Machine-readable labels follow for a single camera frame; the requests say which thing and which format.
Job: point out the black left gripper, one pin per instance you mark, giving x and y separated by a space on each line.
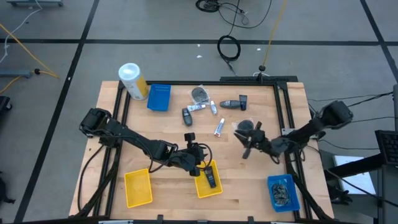
188 158

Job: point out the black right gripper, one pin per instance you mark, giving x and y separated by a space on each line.
264 143

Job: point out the black sponge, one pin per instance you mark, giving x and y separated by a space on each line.
280 194
245 124
200 95

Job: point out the yellow plastic basket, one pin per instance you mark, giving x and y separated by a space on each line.
138 188
202 186

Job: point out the small dark grey bottle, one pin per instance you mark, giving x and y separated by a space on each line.
229 104

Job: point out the black remote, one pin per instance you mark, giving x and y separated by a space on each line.
186 117

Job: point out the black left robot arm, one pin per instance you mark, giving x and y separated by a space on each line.
136 141

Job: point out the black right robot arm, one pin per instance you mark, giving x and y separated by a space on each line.
306 130

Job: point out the blue plastic basket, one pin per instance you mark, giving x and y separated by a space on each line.
159 98
294 203

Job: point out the white yellow wipes canister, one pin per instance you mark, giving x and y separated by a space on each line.
133 82

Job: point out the black stand foot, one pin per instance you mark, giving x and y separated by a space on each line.
340 194

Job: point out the dark grey desk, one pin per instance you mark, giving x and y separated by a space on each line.
354 166

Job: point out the white board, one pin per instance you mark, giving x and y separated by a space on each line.
360 185

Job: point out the black keyboard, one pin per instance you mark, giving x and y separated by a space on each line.
388 146

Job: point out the black floor object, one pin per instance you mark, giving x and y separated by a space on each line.
3 189

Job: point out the grey floor base bar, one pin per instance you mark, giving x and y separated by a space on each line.
15 73

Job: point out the black chair base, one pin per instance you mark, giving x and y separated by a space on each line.
3 105

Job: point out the grey cart base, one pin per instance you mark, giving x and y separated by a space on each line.
34 3

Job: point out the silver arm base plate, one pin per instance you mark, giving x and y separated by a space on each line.
287 131

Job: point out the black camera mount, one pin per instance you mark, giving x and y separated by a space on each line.
262 68

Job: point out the grey post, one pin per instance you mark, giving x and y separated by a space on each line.
395 102

